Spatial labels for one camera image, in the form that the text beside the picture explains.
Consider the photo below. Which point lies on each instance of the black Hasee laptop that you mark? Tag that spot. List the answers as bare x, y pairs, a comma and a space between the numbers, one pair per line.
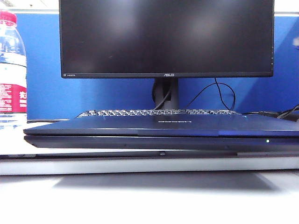
140, 127

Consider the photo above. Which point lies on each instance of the black keyboard white keys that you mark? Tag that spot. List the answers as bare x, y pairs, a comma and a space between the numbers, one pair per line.
116, 113

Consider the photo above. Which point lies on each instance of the black ASUS monitor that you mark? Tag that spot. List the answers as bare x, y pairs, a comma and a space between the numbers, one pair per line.
163, 35

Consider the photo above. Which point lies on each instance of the blue office partition panel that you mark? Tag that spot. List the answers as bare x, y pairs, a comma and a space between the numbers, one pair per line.
46, 70

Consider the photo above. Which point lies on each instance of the clear water bottle red label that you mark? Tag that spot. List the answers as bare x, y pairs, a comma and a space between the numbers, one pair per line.
11, 58

